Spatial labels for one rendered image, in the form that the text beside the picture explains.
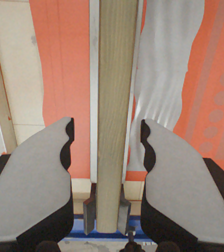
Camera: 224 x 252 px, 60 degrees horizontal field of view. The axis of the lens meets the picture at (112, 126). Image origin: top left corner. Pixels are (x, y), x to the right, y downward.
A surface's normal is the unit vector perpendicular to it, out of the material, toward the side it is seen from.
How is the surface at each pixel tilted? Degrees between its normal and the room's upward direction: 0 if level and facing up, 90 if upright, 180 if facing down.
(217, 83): 0
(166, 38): 31
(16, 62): 0
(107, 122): 0
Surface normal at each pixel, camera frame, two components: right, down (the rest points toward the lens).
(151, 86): -0.51, 0.32
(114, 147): 0.01, 0.47
